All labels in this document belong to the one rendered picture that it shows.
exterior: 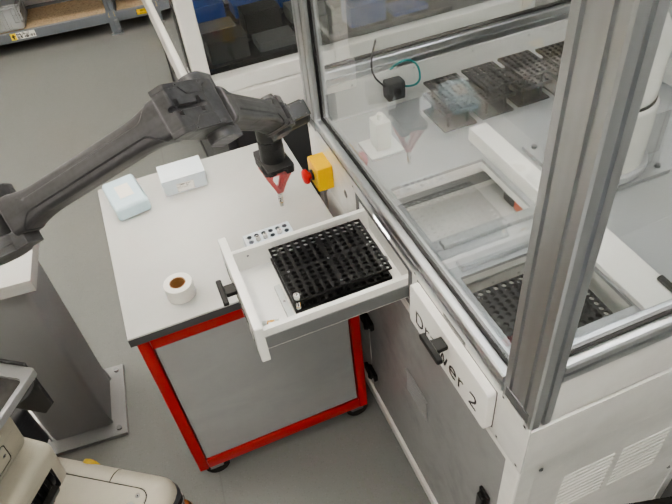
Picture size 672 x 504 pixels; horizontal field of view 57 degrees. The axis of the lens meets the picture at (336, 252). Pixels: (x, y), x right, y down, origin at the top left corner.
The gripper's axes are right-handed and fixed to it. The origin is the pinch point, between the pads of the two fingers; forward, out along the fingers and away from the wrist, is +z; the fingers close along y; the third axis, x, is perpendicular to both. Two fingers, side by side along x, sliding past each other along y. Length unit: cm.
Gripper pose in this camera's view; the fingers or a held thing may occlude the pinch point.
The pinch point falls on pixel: (279, 188)
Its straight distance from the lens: 152.0
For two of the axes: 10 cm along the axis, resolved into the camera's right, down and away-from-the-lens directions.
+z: 0.9, 7.2, 6.9
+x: -8.9, 3.7, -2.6
